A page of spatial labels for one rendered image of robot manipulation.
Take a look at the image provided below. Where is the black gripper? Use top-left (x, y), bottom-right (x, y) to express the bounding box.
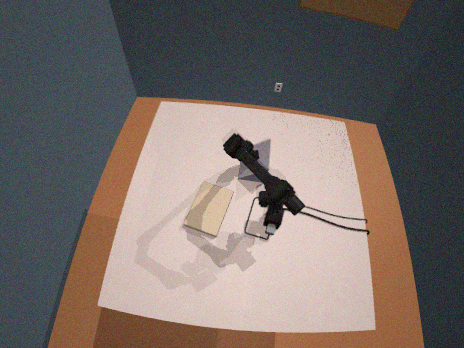
top-left (265, 200), bottom-right (284, 225)

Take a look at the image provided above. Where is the tan wooden block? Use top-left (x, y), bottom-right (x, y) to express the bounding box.
top-left (183, 181), bottom-right (234, 237)

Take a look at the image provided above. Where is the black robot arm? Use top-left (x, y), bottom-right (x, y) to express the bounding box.
top-left (223, 133), bottom-right (305, 216)

